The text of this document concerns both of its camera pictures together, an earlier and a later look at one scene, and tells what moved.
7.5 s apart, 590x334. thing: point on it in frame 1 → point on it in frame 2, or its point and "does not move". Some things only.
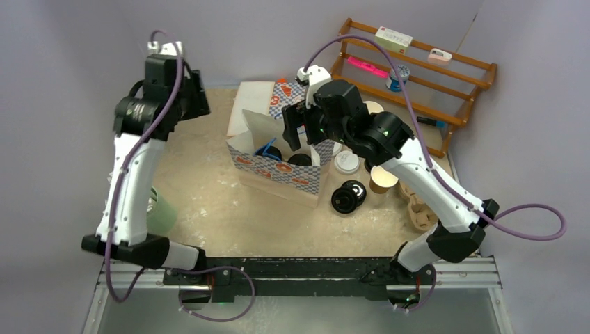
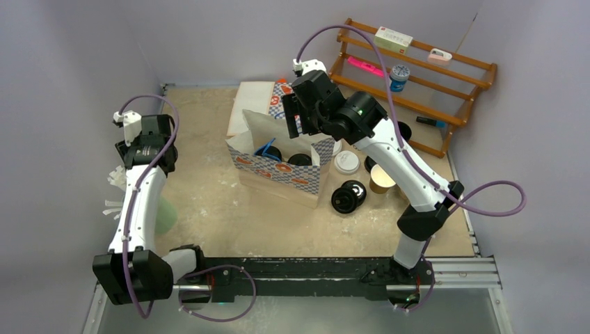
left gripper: x=199 y=106 → x=122 y=149
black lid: x=300 y=158 does not move
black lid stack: x=344 y=200 does not move
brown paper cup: x=380 y=181 does not move
